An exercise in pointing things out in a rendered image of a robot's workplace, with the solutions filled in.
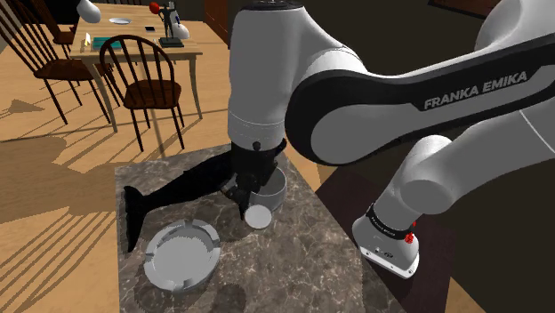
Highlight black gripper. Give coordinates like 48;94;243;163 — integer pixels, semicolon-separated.
219;138;288;222

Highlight white round disc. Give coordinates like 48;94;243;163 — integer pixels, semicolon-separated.
244;204;273;230

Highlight grey bowl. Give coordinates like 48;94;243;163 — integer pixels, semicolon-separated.
248;165;288;214

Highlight grey round ashtray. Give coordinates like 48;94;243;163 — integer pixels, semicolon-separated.
142;218;221;293

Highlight marble top table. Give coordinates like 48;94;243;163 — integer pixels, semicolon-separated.
114;144;406;313

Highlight dark wooden spindle chair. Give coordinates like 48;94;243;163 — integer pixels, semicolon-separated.
29;0;80;60
0;0;113;127
99;34;186;153

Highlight wooden dining table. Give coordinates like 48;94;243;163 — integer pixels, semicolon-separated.
68;1;205;133

